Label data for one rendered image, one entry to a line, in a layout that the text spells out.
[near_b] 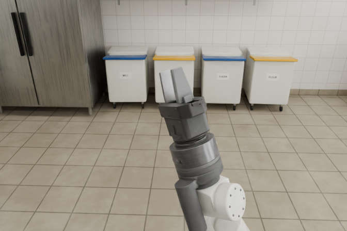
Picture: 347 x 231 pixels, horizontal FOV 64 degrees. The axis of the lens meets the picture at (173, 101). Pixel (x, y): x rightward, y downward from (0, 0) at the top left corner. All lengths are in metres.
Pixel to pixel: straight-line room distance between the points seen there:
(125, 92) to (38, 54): 1.15
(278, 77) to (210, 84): 0.88
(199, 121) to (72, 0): 3.05
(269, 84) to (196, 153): 3.42
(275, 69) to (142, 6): 2.02
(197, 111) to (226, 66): 3.22
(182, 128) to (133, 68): 3.25
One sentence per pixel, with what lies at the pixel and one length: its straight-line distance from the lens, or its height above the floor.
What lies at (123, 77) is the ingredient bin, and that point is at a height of 0.49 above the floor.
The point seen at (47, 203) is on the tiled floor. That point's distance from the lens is 2.69.
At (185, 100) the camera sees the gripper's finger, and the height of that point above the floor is 1.55.
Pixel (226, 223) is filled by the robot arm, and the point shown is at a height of 1.28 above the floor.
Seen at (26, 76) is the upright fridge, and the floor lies 0.58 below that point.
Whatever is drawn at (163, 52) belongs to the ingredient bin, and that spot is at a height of 0.77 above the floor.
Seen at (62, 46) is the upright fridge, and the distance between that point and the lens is 3.60.
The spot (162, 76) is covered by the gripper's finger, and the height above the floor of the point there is 1.57.
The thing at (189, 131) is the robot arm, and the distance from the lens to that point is 0.48.
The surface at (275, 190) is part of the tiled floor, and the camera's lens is 2.74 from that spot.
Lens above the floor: 1.75
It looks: 25 degrees down
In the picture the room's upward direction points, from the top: straight up
